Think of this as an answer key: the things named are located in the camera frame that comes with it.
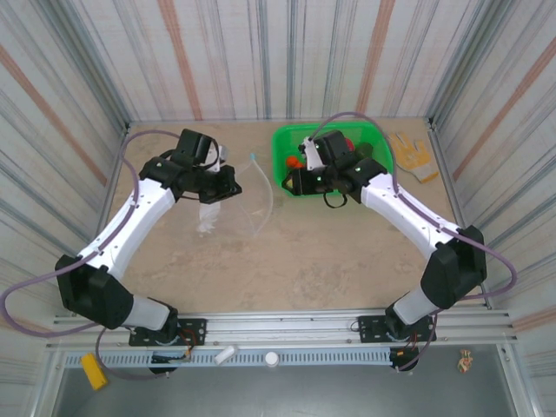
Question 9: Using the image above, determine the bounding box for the clear zip-top plastic bag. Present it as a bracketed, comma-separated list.
[197, 151, 275, 238]

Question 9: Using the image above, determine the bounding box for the green plastic mesh basket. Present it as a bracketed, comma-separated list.
[271, 121, 395, 199]

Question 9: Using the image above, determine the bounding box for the yellow white work glove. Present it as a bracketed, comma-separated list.
[387, 132, 440, 183]

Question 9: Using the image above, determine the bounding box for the white plastic cylinder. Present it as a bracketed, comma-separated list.
[214, 344, 240, 366]

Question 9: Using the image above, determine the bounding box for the grey metal shelf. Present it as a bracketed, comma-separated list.
[45, 342, 544, 417]

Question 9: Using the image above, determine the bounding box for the yellow plastic block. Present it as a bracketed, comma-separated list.
[81, 353, 109, 391]

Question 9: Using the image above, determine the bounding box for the aluminium mounting rail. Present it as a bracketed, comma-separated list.
[52, 303, 518, 347]

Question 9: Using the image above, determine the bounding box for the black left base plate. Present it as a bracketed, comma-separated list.
[128, 318, 208, 348]

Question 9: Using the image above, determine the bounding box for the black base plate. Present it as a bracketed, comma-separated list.
[128, 318, 208, 348]
[356, 314, 438, 345]

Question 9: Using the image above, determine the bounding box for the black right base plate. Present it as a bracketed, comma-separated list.
[356, 314, 438, 345]

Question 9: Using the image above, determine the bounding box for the white slotted cable duct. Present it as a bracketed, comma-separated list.
[64, 349, 394, 369]

